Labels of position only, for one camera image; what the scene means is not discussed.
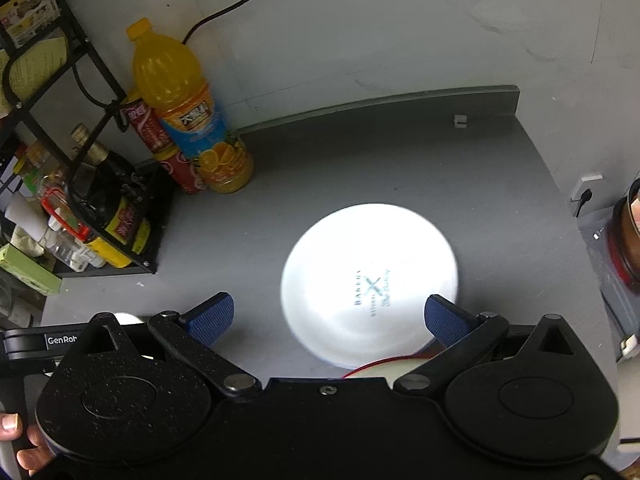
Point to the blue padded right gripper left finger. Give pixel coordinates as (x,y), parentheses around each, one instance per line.
(189,338)

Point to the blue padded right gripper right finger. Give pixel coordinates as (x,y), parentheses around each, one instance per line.
(467,338)

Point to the red rimmed bowl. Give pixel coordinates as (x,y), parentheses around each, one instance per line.
(389,369)

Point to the white plate with blue logo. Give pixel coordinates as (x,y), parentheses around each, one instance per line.
(354,286)

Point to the green box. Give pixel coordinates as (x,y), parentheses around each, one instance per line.
(29,272)

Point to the red drink can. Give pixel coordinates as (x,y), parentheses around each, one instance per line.
(164,150)

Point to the copper coloured pot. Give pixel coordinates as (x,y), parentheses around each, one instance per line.
(623,238)

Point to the small white clip on counter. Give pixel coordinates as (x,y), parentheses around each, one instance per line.
(460,121)

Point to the black metal spice rack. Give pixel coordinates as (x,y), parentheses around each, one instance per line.
(63,98)

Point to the orange juice bottle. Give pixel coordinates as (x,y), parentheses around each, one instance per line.
(171,81)

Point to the white wall socket with plug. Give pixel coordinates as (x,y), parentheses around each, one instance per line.
(583,192)

